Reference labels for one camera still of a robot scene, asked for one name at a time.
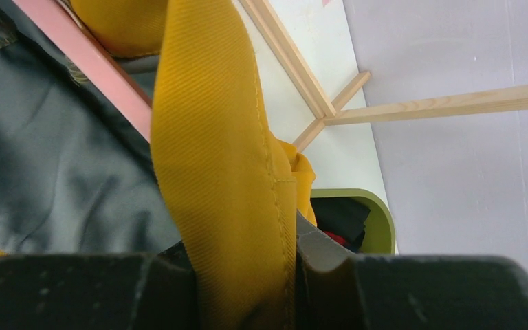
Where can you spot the black skirt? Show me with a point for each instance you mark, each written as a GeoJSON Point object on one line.
{"type": "Point", "coordinates": [342, 216]}

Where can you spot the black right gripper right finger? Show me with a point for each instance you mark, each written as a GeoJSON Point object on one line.
{"type": "Point", "coordinates": [339, 289]}

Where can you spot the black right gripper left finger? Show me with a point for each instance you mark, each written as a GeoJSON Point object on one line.
{"type": "Point", "coordinates": [98, 291]}

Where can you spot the olive green plastic basket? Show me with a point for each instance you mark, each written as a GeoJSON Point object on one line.
{"type": "Point", "coordinates": [380, 231]}

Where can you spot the yellow skirt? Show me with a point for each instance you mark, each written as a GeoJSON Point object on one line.
{"type": "Point", "coordinates": [77, 178]}

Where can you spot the red plaid skirt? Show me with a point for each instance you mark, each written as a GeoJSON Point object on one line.
{"type": "Point", "coordinates": [343, 242]}

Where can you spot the wooden clothes rack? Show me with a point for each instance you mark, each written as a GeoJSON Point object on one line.
{"type": "Point", "coordinates": [333, 112]}

